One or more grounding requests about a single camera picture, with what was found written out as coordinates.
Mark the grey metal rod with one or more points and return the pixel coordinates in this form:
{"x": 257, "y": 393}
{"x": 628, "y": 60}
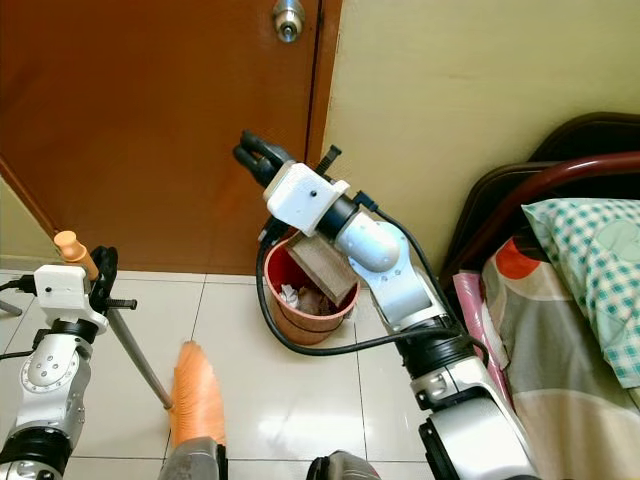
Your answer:
{"x": 10, "y": 309}

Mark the crumpled white paper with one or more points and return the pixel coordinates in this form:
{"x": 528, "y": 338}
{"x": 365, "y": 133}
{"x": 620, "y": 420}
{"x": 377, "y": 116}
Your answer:
{"x": 290, "y": 293}

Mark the green checkered pillow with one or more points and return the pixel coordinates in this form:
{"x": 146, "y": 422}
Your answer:
{"x": 590, "y": 260}

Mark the red plastic waste bin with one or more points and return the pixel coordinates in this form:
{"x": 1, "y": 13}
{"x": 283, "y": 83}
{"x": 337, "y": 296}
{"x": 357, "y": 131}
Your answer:
{"x": 305, "y": 320}

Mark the grey right robot leg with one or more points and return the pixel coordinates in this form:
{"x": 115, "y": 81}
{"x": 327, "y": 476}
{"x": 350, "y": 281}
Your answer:
{"x": 345, "y": 468}

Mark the silver round door knob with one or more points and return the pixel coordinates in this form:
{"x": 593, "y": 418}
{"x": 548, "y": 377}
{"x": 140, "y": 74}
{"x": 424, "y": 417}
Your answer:
{"x": 288, "y": 20}

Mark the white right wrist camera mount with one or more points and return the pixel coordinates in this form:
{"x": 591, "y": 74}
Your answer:
{"x": 305, "y": 197}

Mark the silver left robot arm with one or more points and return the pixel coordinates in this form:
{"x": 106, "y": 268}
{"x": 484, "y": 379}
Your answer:
{"x": 55, "y": 370}

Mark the brown wooden door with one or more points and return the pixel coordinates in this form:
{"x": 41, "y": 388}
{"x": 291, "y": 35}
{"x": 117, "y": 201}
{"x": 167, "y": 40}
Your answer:
{"x": 140, "y": 120}

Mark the beige bedsheet with orange patches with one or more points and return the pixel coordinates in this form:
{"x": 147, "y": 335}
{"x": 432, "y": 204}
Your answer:
{"x": 560, "y": 400}

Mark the dark wooden bed headboard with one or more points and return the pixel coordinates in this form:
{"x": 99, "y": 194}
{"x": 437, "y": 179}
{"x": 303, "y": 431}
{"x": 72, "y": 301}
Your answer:
{"x": 490, "y": 200}

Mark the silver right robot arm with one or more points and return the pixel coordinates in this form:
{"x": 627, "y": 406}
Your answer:
{"x": 370, "y": 245}

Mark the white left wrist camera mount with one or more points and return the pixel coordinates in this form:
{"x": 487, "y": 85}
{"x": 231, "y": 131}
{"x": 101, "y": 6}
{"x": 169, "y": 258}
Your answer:
{"x": 60, "y": 290}

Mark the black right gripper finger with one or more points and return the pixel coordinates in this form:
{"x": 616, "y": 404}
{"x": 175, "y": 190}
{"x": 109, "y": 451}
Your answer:
{"x": 265, "y": 147}
{"x": 253, "y": 162}

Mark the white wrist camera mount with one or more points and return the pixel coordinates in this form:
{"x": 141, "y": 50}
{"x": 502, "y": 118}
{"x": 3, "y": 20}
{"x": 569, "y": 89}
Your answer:
{"x": 305, "y": 197}
{"x": 60, "y": 290}

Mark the brown cardboard piece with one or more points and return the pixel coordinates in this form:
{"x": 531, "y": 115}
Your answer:
{"x": 325, "y": 270}

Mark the orange broom with metal stick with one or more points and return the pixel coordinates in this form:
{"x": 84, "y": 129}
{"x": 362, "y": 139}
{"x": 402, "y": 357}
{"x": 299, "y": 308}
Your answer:
{"x": 198, "y": 395}

